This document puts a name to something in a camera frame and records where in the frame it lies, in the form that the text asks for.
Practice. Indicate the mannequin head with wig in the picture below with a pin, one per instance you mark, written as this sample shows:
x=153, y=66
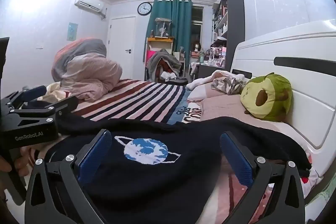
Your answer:
x=197, y=46

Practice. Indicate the dark tall bookshelf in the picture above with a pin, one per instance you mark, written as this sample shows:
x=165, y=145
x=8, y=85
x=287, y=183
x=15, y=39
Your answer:
x=235, y=29

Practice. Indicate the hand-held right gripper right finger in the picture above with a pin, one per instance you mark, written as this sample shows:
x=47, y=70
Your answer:
x=239, y=162

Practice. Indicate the grey crumpled cloth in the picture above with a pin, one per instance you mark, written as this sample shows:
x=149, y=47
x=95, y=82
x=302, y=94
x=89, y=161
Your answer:
x=228, y=85

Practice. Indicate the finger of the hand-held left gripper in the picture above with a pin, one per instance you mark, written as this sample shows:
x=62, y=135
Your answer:
x=50, y=108
x=34, y=91

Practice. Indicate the pile of clothes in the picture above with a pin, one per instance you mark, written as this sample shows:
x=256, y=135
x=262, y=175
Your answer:
x=164, y=61

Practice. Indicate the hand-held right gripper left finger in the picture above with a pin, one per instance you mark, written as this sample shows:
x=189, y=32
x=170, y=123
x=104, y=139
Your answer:
x=95, y=155

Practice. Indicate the white chair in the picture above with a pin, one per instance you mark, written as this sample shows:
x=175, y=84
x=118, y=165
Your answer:
x=183, y=61

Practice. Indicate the navy planet print sweater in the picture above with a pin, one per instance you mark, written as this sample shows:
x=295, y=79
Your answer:
x=157, y=187

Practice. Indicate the blue wall poster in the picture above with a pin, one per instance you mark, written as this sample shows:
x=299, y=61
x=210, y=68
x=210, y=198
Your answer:
x=72, y=31

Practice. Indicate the person's left hand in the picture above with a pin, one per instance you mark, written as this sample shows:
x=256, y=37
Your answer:
x=22, y=161

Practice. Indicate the white bed headboard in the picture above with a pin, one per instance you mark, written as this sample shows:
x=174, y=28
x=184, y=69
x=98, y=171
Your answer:
x=309, y=77

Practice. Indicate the pink grey rolled duvet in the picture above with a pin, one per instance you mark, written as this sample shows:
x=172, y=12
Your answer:
x=84, y=69

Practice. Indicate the teal curtain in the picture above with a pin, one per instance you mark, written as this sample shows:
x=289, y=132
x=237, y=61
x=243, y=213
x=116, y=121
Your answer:
x=181, y=24

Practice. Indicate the white red dotted cloth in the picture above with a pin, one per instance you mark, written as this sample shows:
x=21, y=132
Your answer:
x=312, y=174

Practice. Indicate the white fluffy cloth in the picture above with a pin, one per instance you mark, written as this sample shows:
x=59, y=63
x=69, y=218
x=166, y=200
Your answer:
x=203, y=81

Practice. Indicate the green avocado plush toy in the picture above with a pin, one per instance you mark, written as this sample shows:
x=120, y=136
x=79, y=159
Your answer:
x=273, y=98

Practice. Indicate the yellow shelf unit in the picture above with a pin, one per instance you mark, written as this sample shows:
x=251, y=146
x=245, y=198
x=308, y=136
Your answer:
x=160, y=40

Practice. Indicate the white door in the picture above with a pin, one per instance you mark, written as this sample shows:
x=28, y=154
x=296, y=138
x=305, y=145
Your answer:
x=122, y=48

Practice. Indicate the glass display case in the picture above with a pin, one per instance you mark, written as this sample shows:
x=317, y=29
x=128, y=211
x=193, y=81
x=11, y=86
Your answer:
x=163, y=28

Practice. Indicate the striped blanket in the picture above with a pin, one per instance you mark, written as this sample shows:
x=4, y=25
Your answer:
x=136, y=100

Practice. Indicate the cream patterned cloth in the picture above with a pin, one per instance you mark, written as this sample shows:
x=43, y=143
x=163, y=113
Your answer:
x=56, y=91

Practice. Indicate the pink quilted pillow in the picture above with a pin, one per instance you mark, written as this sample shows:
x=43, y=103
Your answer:
x=223, y=106

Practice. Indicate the dark cluttered desk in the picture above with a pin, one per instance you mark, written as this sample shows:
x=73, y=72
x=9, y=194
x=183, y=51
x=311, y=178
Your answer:
x=207, y=70

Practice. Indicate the round wall clock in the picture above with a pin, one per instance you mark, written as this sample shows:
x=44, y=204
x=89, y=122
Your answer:
x=144, y=8

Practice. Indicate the white air conditioner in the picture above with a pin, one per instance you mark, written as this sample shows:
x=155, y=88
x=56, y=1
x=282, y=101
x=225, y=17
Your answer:
x=89, y=2

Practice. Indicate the window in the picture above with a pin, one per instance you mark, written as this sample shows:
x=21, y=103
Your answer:
x=197, y=29

